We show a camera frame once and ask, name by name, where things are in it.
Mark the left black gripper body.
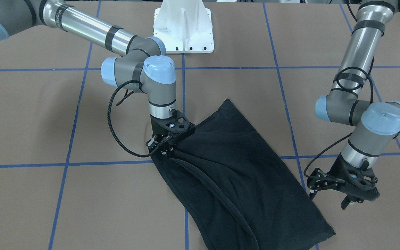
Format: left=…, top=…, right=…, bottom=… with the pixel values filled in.
left=306, top=155, right=380, bottom=202

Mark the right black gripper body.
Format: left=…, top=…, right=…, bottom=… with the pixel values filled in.
left=146, top=115, right=196, bottom=153

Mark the black graphic t-shirt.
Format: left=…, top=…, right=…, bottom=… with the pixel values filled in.
left=151, top=99, right=335, bottom=250

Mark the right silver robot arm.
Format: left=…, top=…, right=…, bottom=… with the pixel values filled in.
left=0, top=0, right=195, bottom=158

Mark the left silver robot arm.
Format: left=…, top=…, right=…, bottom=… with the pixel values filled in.
left=303, top=0, right=400, bottom=209

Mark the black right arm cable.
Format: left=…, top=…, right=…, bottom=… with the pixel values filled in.
left=108, top=81, right=159, bottom=158

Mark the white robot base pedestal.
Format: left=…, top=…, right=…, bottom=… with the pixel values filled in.
left=153, top=0, right=215, bottom=54

